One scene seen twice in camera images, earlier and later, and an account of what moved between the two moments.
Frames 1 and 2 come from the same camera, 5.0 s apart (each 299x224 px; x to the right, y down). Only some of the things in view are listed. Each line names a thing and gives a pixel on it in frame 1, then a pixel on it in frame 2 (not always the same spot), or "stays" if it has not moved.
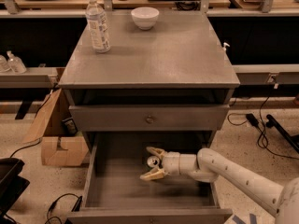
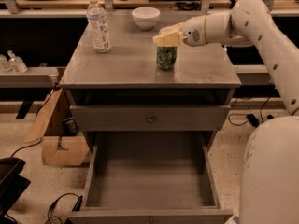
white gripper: [171, 163] to [193, 31]
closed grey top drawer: [149, 117] stays
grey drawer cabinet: [173, 77] stays
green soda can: [152, 161] to [166, 57]
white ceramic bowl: [145, 17] stays
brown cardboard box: [55, 128] stays
